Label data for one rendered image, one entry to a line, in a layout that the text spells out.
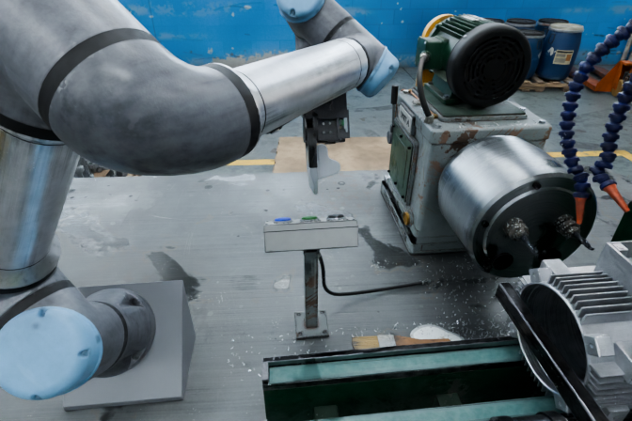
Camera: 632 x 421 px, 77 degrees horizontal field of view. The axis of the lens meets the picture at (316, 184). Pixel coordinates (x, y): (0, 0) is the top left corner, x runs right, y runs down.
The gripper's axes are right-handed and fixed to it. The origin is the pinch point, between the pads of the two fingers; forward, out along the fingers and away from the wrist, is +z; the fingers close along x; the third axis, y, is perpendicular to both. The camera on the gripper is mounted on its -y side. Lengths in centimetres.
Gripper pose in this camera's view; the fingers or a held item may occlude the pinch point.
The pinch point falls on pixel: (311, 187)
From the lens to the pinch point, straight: 74.2
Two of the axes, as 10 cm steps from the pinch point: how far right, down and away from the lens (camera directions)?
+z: 0.5, 10.0, 0.1
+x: -0.9, -0.1, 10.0
